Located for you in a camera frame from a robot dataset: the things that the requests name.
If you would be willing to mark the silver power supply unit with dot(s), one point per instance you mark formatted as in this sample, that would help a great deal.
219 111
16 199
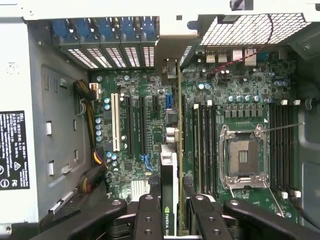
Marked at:
15 75

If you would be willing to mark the long black expansion slot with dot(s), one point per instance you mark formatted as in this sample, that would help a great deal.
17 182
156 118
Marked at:
184 112
129 125
143 125

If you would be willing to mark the blue slot retention clip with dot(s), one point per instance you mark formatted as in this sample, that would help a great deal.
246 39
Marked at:
105 28
150 27
61 30
126 27
83 28

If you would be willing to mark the green motherboard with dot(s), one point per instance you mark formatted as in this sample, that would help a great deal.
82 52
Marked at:
250 85

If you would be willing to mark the black RAM slot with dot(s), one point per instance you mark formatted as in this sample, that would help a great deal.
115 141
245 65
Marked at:
286 150
280 150
193 125
210 150
204 150
295 150
273 150
215 150

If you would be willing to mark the white expansion slot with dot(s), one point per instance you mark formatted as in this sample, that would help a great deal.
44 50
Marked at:
115 122

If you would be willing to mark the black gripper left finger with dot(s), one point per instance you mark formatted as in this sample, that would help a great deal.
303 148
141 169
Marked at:
147 220

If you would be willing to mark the silver chipset heatsink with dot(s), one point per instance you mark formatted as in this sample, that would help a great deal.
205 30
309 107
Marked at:
140 187

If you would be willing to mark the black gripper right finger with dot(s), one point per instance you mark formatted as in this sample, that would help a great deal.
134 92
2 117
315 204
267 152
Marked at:
207 222

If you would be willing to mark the short black expansion slot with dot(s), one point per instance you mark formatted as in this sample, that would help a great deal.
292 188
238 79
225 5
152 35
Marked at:
156 103

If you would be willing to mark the thin metal locking lever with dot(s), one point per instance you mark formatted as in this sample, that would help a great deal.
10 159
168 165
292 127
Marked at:
275 200
282 127

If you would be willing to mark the black silver PC case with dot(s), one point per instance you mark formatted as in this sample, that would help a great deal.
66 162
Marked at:
308 150

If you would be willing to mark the CPU socket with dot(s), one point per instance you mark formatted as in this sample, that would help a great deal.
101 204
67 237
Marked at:
243 157

